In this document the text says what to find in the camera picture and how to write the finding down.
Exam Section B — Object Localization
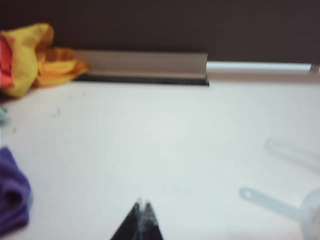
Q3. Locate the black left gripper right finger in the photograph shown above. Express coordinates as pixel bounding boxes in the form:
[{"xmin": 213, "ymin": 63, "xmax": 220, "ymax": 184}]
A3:
[{"xmin": 139, "ymin": 199, "xmax": 165, "ymax": 240}]

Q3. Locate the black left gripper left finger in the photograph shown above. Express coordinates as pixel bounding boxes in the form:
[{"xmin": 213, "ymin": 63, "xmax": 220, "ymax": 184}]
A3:
[{"xmin": 109, "ymin": 197, "xmax": 141, "ymax": 240}]

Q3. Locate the translucent plastic ice shovel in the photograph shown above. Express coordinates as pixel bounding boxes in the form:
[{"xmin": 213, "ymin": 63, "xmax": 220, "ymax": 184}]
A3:
[{"xmin": 238, "ymin": 186, "xmax": 320, "ymax": 240}]

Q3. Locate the purple cloth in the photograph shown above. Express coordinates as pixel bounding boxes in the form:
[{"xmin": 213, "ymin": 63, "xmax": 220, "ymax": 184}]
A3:
[{"xmin": 0, "ymin": 146, "xmax": 32, "ymax": 237}]

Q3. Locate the yellow orange cloth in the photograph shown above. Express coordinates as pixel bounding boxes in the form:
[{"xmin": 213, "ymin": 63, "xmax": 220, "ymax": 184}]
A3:
[{"xmin": 0, "ymin": 22, "xmax": 91, "ymax": 99}]

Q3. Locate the wide brown desk partition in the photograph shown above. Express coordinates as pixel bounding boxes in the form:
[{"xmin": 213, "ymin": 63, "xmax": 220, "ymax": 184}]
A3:
[{"xmin": 0, "ymin": 0, "xmax": 320, "ymax": 64}]

